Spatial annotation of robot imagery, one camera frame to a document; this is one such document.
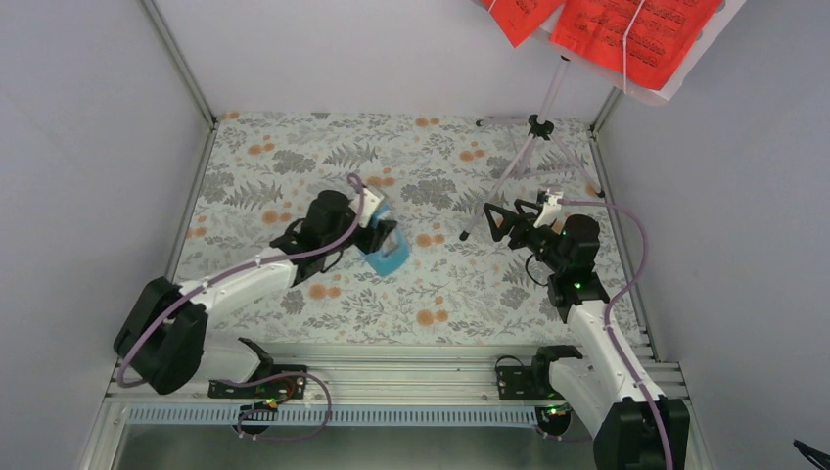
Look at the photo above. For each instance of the aluminium rail base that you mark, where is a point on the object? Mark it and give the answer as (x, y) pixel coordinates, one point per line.
(377, 385)

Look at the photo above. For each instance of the red sheet music left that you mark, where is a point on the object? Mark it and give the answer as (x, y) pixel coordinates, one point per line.
(519, 19)

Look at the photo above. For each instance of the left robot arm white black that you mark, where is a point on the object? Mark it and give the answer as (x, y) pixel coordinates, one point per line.
(165, 341)

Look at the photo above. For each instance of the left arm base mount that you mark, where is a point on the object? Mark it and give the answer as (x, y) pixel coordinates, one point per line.
(269, 389)

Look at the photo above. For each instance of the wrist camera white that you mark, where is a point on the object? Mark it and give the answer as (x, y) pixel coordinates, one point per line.
(549, 207)
(368, 201)

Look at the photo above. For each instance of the red sheet music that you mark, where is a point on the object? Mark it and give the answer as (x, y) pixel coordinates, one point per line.
(519, 19)
(644, 41)

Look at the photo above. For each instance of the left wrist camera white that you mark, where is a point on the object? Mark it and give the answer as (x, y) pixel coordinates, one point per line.
(368, 201)

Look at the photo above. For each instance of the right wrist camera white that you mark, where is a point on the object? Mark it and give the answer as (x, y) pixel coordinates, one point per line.
(549, 207)

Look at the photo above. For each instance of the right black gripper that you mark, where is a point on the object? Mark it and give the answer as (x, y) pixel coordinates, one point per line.
(522, 220)

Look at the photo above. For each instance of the floral table mat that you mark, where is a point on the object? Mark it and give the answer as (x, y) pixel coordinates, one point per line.
(266, 168)

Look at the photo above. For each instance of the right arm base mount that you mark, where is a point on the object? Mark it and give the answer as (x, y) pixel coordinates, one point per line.
(519, 382)

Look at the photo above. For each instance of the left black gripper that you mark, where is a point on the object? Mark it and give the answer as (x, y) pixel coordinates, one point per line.
(374, 236)

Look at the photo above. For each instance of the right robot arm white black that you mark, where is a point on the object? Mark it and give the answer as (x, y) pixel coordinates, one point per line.
(632, 422)

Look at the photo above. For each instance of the red sheet music right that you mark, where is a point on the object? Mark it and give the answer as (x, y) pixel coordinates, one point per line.
(644, 41)

